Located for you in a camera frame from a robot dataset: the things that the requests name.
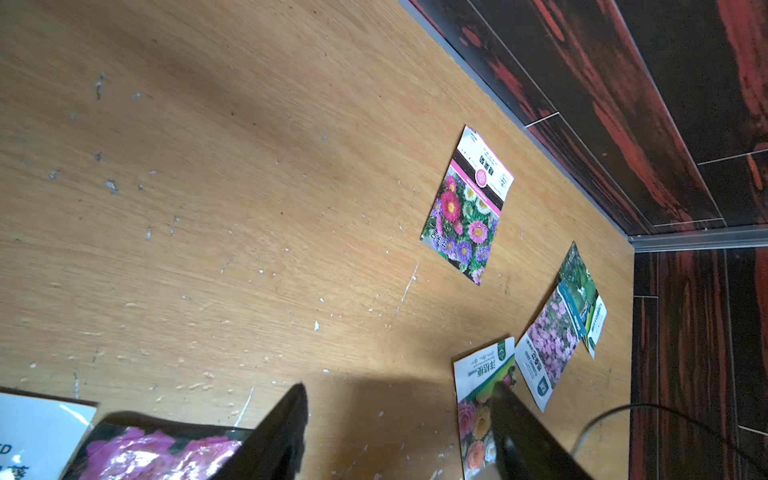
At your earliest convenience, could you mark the aluminium corner post right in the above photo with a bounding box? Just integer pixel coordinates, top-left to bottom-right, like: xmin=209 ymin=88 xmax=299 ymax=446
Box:
xmin=628 ymin=224 xmax=767 ymax=253

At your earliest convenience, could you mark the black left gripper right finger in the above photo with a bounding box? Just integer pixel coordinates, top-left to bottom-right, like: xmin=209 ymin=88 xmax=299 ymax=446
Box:
xmin=490 ymin=382 xmax=591 ymax=479

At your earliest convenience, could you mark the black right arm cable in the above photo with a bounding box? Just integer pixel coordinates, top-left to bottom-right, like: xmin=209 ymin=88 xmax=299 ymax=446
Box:
xmin=569 ymin=403 xmax=768 ymax=475

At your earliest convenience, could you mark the yellow marigold seed packet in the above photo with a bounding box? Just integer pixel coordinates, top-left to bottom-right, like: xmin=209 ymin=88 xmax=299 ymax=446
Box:
xmin=1 ymin=392 xmax=98 ymax=480

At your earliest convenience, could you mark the pink cosmos seed packet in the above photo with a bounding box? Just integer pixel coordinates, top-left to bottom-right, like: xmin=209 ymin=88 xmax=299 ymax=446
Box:
xmin=515 ymin=280 xmax=585 ymax=412

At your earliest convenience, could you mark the magenta flower green seed packet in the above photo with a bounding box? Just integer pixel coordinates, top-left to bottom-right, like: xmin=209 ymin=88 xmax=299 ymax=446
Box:
xmin=61 ymin=421 xmax=251 ymax=479

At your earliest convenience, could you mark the green gourd seed packet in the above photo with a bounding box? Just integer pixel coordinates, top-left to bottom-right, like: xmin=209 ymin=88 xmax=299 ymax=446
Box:
xmin=558 ymin=242 xmax=607 ymax=358

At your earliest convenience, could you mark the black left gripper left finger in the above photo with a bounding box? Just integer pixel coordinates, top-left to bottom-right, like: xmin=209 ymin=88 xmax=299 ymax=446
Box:
xmin=212 ymin=383 xmax=309 ymax=479

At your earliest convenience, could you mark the aster flower seed packet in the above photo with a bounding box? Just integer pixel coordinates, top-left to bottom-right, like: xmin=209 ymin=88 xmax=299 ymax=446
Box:
xmin=420 ymin=126 xmax=514 ymax=285

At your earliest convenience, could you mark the mixed ranunculus seed packet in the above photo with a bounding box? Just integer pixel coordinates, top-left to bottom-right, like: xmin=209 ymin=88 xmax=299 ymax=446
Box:
xmin=453 ymin=336 xmax=517 ymax=479

